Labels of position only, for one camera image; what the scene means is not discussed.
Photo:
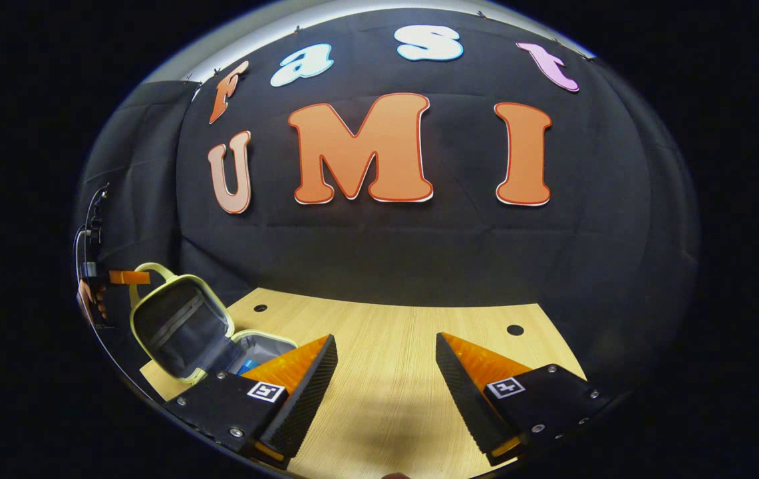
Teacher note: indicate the blue skin care bottle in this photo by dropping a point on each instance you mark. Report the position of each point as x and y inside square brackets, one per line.
[247, 366]

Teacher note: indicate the black backdrop cloth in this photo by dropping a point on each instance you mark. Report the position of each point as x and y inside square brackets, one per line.
[419, 253]

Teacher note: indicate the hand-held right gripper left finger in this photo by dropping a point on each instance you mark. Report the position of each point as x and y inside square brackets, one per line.
[306, 399]

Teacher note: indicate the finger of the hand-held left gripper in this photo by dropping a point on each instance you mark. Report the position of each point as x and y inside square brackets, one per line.
[130, 277]

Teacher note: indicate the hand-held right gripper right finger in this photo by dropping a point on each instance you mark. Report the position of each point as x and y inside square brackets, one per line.
[465, 399]

